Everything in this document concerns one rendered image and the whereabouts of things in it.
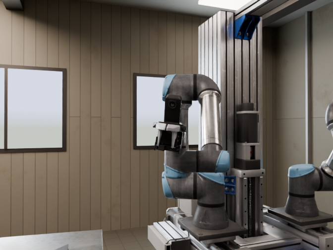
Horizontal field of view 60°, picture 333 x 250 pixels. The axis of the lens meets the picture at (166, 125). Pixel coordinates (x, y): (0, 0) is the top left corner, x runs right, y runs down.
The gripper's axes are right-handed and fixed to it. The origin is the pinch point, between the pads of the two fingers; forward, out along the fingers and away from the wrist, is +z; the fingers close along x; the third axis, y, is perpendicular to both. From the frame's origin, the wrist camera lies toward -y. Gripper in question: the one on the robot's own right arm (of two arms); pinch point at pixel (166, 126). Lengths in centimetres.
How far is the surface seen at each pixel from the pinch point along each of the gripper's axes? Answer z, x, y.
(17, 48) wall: -277, 234, -69
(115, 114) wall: -331, 110, -2
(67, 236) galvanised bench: -32, 34, 46
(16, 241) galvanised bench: -26, 50, 48
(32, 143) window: -283, 200, 49
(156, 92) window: -356, 60, -43
